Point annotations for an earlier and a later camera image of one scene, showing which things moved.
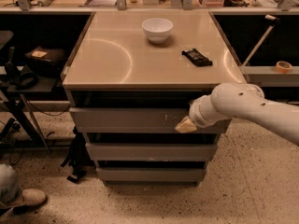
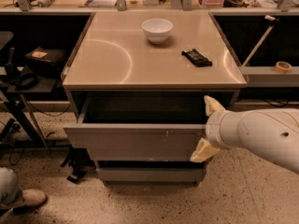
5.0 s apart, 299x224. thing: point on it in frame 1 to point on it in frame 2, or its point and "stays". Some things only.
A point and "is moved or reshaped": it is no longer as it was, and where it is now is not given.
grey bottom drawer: x=151 y=174 stays
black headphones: x=22 y=80 stays
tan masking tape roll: x=283 y=66 stays
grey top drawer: x=135 y=120 is moved or reshaped
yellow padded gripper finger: x=186 y=125 to x=203 y=152
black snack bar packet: x=196 y=58 stays
